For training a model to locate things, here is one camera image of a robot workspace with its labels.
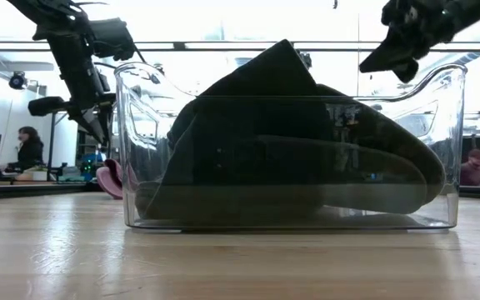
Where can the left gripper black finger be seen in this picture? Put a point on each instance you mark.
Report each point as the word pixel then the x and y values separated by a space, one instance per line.
pixel 107 118
pixel 94 127

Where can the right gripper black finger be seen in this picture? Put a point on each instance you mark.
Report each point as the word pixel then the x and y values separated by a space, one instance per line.
pixel 386 56
pixel 407 71

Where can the dark olive baseball cap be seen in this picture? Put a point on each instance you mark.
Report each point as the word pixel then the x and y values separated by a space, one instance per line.
pixel 265 196
pixel 273 83

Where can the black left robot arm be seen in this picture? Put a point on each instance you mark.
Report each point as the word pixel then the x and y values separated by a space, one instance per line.
pixel 44 8

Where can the maroon baseball cap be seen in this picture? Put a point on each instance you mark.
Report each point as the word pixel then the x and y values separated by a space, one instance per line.
pixel 113 179

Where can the clear plastic bin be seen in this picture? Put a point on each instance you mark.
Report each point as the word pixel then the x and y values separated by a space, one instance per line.
pixel 450 125

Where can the person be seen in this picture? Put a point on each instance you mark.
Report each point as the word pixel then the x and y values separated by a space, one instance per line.
pixel 472 168
pixel 29 152

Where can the grey horizontal beam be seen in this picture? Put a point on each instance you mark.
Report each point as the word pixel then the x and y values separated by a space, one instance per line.
pixel 223 46

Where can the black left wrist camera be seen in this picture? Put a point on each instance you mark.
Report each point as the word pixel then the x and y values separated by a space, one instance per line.
pixel 113 39

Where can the black round camera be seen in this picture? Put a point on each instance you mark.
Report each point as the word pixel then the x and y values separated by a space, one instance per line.
pixel 17 80

